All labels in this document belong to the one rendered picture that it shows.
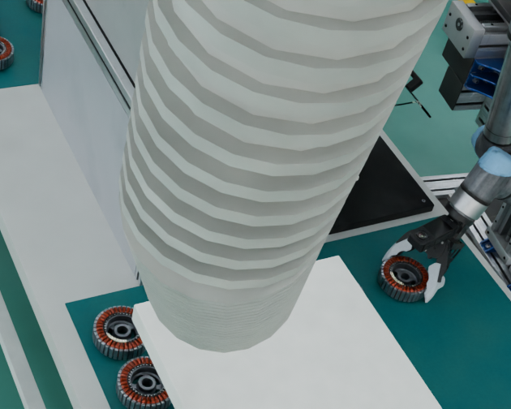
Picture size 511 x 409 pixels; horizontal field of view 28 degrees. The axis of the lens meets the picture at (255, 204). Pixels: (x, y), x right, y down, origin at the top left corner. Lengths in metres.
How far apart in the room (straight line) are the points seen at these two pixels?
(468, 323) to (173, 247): 1.61
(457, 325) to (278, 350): 0.83
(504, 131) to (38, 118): 1.07
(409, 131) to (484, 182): 1.79
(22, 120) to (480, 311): 1.14
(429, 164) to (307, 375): 2.44
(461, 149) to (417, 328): 1.83
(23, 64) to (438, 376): 1.27
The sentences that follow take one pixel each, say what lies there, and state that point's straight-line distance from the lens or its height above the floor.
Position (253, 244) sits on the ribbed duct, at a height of 1.87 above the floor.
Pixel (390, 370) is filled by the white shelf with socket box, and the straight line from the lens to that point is 1.50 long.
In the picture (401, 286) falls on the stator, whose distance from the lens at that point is 2.21.
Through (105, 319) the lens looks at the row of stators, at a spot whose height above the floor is 0.78.
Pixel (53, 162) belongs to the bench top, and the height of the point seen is 0.75.
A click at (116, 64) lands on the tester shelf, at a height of 1.12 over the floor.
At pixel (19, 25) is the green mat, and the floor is 0.75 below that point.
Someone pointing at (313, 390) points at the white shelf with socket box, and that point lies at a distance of 1.44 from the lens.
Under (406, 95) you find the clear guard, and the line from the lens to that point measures 2.24.
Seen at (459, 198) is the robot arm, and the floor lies 0.96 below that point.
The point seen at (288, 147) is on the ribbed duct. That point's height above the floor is 1.97.
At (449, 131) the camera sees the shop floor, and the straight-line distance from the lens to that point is 4.02.
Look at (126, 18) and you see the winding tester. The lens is 1.99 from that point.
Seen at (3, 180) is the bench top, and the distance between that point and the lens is 2.30.
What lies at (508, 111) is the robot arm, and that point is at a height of 1.10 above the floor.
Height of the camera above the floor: 2.33
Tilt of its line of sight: 43 degrees down
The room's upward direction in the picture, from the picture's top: 15 degrees clockwise
